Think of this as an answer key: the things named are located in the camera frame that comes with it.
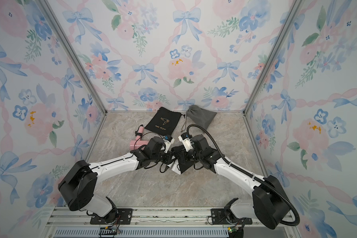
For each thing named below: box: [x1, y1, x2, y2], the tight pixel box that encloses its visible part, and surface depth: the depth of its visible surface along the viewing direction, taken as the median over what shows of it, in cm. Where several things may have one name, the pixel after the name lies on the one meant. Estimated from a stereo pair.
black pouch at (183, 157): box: [171, 144, 196, 174], surface depth 75 cm
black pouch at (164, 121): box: [144, 106, 185, 136], surface depth 116 cm
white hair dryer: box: [171, 158, 181, 176], surface depth 84 cm
